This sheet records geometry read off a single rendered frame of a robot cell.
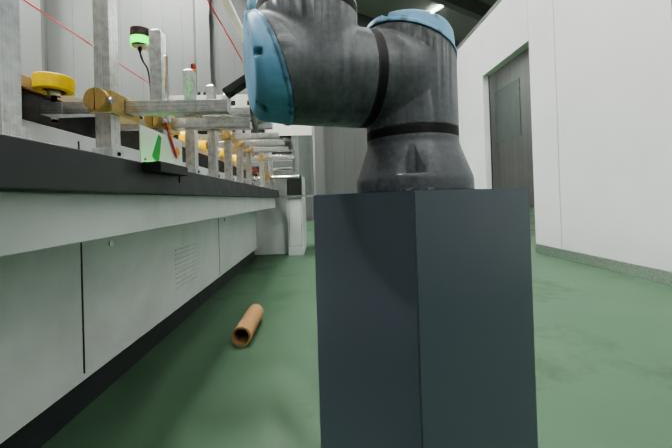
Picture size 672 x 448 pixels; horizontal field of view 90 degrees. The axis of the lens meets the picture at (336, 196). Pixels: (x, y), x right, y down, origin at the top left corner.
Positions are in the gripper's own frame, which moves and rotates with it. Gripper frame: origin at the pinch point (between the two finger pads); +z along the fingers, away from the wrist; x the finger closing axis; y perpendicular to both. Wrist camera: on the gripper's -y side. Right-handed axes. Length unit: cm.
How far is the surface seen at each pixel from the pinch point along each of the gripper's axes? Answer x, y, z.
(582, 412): -21, 89, 83
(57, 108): -26.8, -40.7, 0.1
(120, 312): 7, -48, 59
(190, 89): 19.2, -27.0, -19.1
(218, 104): -26.6, -3.3, -0.2
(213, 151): 44, -27, 1
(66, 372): -17, -48, 67
